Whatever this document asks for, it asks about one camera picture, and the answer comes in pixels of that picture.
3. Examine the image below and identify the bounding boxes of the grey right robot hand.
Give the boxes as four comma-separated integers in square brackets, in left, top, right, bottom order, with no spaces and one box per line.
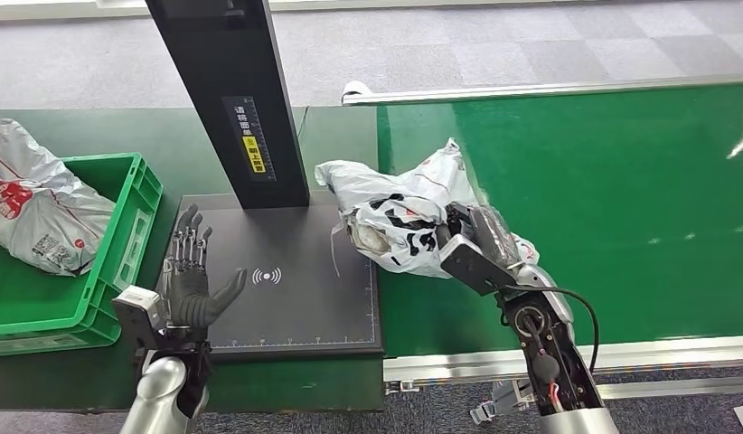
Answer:
[437,202,522,269]

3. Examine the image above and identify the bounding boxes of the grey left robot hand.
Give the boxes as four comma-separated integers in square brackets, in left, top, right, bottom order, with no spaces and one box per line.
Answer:
[163,203,249,329]

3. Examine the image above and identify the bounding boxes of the white poly mailer package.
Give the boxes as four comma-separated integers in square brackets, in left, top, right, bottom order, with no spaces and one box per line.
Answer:
[314,138,541,279]

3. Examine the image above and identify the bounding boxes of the green conveyor belt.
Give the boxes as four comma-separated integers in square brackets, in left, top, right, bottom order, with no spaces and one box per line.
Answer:
[376,81,743,359]

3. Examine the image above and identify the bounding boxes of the grey poly mailer package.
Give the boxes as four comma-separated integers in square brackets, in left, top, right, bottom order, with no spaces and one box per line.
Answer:
[0,118,117,278]

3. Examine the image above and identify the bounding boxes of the green plastic crate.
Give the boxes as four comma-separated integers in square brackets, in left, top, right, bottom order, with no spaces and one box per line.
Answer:
[0,152,165,359]

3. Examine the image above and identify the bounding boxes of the black scanner column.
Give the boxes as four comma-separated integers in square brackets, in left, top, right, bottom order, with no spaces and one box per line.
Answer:
[145,0,312,211]

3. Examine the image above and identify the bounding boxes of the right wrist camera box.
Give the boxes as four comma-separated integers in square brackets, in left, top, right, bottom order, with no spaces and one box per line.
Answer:
[438,234,520,297]

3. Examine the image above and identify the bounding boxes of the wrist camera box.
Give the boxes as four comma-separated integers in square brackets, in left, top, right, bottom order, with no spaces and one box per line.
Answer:
[438,234,520,297]
[110,285,169,352]

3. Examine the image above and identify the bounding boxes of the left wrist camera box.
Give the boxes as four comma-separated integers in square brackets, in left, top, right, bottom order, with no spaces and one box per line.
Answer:
[110,285,169,352]

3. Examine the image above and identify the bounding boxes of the black scanner base plate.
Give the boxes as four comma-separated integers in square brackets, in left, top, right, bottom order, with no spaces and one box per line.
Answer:
[135,190,386,363]

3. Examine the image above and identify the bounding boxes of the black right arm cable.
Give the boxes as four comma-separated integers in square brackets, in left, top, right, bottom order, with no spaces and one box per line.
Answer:
[503,284,600,375]

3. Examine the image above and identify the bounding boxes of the metal conveyor bracket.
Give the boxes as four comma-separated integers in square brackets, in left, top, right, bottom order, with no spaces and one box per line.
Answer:
[470,380,537,425]

